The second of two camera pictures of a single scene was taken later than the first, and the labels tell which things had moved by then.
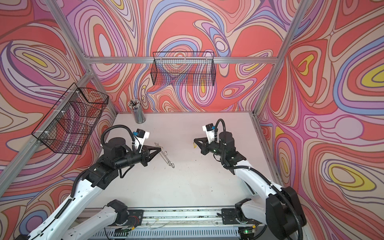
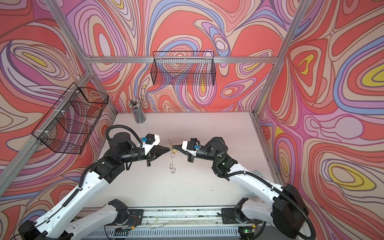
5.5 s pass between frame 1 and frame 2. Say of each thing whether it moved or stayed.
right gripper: moved
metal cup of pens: stayed
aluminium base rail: stayed
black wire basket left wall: stayed
